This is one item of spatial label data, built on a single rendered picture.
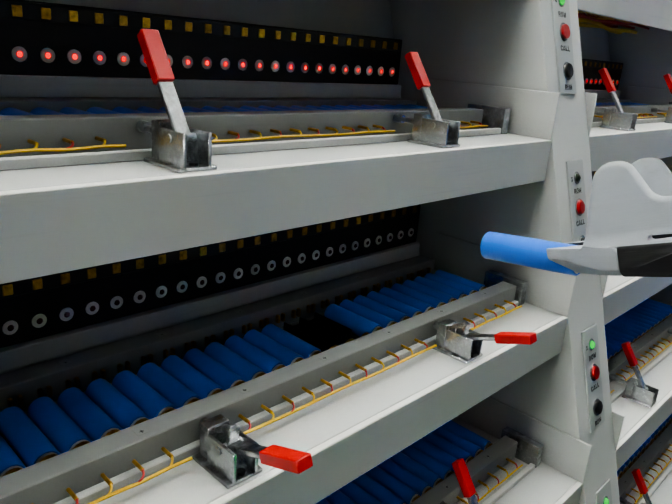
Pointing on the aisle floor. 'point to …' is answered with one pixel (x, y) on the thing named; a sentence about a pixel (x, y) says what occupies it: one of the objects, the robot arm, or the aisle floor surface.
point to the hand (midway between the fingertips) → (579, 261)
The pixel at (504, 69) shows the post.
